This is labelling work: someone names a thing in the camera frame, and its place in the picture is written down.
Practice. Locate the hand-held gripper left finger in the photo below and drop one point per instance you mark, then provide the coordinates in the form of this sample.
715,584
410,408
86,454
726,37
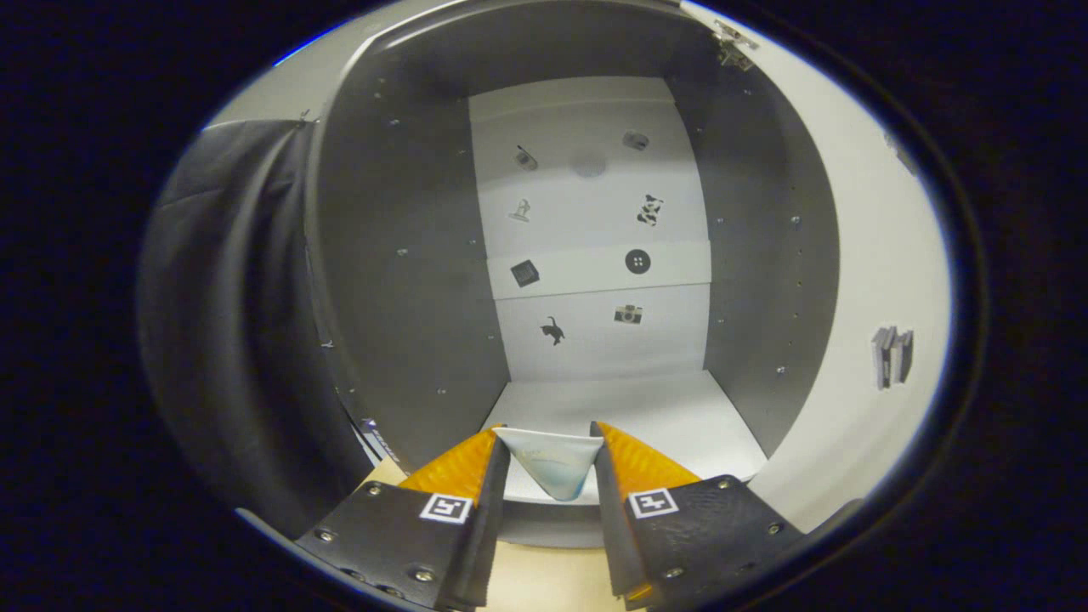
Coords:
484,527

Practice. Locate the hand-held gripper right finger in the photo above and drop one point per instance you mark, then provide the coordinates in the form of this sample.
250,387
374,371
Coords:
610,535

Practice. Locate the small white blue cup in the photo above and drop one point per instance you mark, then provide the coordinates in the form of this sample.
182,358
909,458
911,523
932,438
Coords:
552,467

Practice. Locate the white and blue boxes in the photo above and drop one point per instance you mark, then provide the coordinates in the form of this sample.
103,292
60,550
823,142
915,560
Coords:
374,442

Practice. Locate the grey cabinet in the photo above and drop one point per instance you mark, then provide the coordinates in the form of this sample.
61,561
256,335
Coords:
399,297

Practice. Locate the black backdrop cloth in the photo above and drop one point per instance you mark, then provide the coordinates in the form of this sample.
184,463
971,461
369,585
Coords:
229,340

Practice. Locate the metal door hinge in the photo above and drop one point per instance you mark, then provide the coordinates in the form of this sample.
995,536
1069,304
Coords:
733,42

